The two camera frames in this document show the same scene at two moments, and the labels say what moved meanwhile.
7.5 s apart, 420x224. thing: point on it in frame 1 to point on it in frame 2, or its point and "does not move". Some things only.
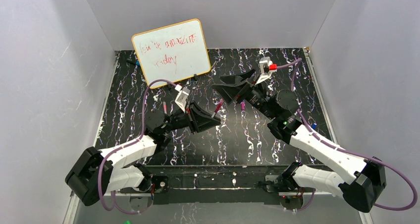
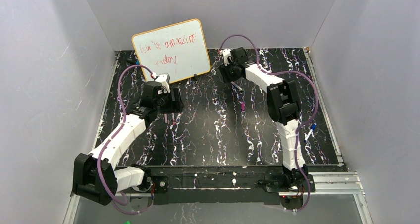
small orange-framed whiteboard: (172, 52) does not move
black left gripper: (190, 118) to (175, 102)
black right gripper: (244, 90) to (230, 73)
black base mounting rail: (195, 184) does not move
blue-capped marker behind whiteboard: (136, 62) does not move
